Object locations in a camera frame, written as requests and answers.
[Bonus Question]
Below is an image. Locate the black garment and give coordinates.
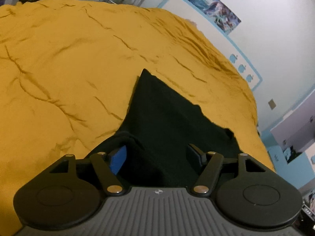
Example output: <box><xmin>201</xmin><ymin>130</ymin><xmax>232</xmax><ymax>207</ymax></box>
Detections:
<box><xmin>94</xmin><ymin>70</ymin><xmax>241</xmax><ymax>188</ymax></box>

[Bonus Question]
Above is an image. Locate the mustard yellow bed cover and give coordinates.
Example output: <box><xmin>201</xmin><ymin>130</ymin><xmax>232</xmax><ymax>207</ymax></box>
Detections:
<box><xmin>1</xmin><ymin>0</ymin><xmax>273</xmax><ymax>235</ymax></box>

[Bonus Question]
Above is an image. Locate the white blue toy chest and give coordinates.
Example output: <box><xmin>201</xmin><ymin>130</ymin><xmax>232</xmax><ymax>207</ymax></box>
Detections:
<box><xmin>268</xmin><ymin>92</ymin><xmax>314</xmax><ymax>189</ymax></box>

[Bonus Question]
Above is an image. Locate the white blue headboard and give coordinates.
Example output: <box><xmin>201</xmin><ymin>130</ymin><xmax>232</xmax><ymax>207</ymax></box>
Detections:
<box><xmin>158</xmin><ymin>0</ymin><xmax>263</xmax><ymax>91</ymax></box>

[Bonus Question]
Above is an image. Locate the beige wall switch plate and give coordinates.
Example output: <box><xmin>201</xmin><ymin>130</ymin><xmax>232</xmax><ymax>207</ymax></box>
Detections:
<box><xmin>268</xmin><ymin>99</ymin><xmax>276</xmax><ymax>110</ymax></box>

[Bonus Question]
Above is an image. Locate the anime wall poster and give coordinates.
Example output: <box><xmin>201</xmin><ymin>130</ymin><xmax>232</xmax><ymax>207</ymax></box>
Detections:
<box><xmin>188</xmin><ymin>0</ymin><xmax>241</xmax><ymax>35</ymax></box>

